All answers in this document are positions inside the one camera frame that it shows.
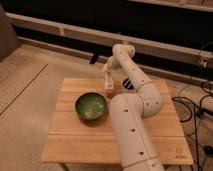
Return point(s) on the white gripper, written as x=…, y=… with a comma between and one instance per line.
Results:
x=106, y=69

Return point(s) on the white bottle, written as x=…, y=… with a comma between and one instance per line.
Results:
x=109, y=84

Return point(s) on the striped black white cup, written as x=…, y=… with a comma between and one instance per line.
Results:
x=127, y=84

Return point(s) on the green bowl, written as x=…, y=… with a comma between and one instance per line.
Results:
x=91, y=106

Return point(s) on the wooden table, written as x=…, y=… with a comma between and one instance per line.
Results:
x=76, y=141

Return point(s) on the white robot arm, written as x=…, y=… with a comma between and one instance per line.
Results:
x=127, y=111

